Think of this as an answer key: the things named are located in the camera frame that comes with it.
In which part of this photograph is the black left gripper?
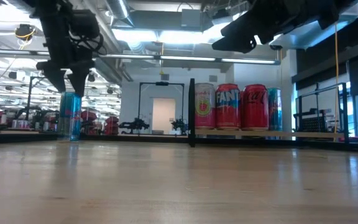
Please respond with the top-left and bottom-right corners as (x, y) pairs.
(36, 14), (96, 98)

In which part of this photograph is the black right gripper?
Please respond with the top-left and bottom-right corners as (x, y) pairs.
(211, 0), (341, 54)

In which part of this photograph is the blue silver energy drink can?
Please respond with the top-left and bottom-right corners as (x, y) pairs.
(57, 91), (83, 142)
(267, 87), (283, 132)

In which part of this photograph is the white pink raspberry seltzer can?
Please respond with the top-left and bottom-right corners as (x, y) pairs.
(194, 82), (216, 130)

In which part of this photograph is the red Fanta soda can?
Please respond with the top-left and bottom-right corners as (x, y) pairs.
(215, 83), (242, 131)

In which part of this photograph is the red black-script cola can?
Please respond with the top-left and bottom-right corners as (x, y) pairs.
(240, 83), (270, 131)

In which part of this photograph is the red storage bin stack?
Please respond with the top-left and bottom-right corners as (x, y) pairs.
(104, 116), (120, 135)
(81, 110), (98, 135)

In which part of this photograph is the grey ceiling box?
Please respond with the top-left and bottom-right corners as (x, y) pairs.
(181, 8), (203, 32)

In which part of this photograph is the white door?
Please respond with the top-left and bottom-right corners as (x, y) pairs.
(152, 98), (177, 135)

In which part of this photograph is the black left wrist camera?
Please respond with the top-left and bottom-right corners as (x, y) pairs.
(69, 10), (101, 40)

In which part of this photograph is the black yellow ceiling cord reel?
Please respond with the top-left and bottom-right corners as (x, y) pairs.
(14, 24), (37, 42)

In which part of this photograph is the black aluminium table frame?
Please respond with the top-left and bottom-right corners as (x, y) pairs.
(0, 132), (358, 154)

